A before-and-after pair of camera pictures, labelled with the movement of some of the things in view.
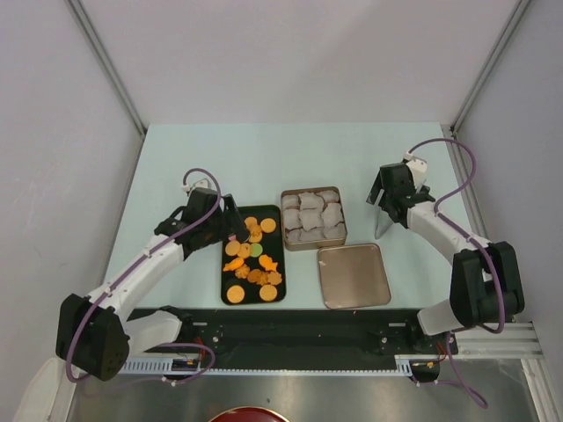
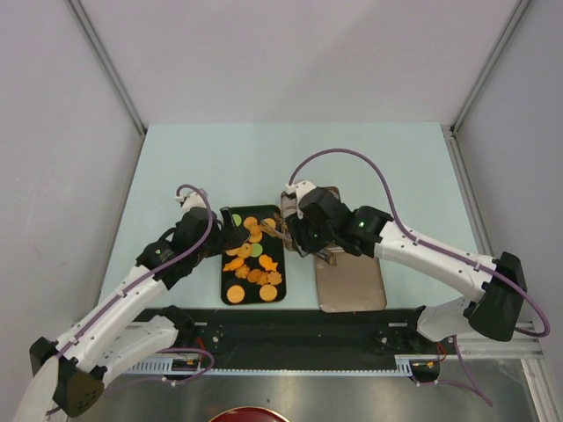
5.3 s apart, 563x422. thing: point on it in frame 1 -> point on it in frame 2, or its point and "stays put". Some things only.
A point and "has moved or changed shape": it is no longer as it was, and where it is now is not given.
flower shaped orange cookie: [274, 278] stays put
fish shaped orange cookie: [266, 262] stays put
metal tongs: [383, 221] has moved or changed shape
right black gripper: [375, 192] -> [303, 245]
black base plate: [299, 335] stays put
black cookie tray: [252, 270] stays put
